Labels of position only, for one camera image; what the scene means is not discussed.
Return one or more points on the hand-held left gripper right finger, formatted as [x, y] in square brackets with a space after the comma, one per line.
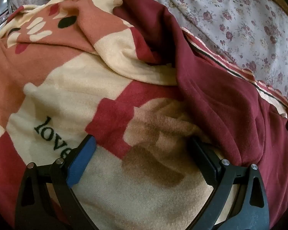
[207, 165]

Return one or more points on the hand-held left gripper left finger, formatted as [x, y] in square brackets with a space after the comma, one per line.
[82, 160]

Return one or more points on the maroon sweater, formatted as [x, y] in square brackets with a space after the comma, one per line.
[218, 100]

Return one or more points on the cream and red printed blanket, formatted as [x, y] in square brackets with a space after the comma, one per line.
[74, 88]

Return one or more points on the floral bed sheet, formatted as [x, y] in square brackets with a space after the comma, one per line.
[230, 16]

